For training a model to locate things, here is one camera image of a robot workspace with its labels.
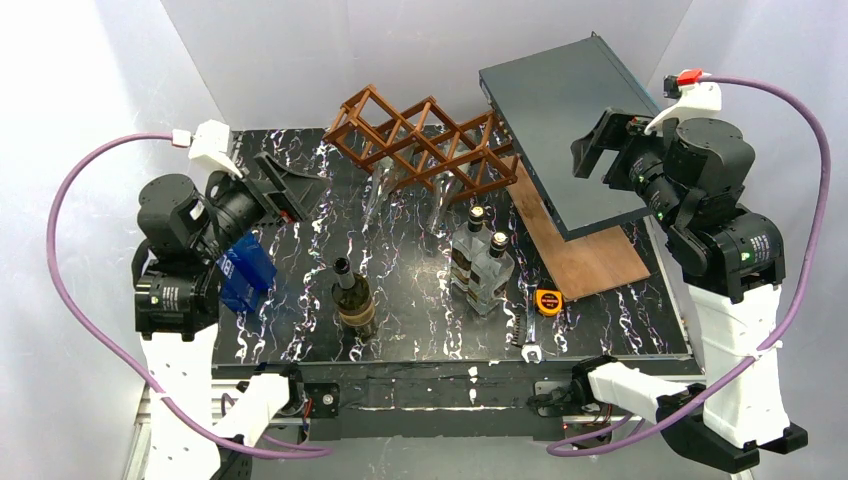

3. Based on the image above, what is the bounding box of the blue square glass bottle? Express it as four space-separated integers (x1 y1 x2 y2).
216 232 277 313

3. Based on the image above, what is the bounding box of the brown wooden board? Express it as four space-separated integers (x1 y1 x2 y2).
507 163 650 301

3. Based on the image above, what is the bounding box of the dark grey flat box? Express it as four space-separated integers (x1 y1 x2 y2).
479 35 659 240

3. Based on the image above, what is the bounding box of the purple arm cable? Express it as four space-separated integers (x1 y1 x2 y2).
545 74 832 458
46 131 334 461

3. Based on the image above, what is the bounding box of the clear wine glass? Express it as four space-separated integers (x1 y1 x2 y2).
425 171 464 234
363 157 402 230

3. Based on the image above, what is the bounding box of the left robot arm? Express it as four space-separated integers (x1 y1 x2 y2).
132 153 329 479

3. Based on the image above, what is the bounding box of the orange tape measure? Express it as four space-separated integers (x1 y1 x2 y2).
534 289 564 317

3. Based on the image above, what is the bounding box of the clear square liquor bottle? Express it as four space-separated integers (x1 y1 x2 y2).
450 205 493 292
466 231 515 316

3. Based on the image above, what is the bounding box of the black comb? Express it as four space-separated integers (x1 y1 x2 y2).
509 310 526 348

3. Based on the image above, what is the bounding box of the silver wrench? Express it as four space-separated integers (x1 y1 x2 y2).
521 311 543 364

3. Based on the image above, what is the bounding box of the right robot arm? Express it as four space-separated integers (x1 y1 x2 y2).
527 108 808 473

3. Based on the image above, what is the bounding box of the dark green wine bottle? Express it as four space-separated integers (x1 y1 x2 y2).
331 257 377 342

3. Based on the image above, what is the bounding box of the brown wooden wine rack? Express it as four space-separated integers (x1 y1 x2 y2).
323 84 520 201

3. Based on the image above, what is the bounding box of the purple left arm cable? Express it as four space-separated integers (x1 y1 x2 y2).
46 131 334 461

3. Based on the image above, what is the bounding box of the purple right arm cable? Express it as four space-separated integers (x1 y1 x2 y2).
545 74 832 458

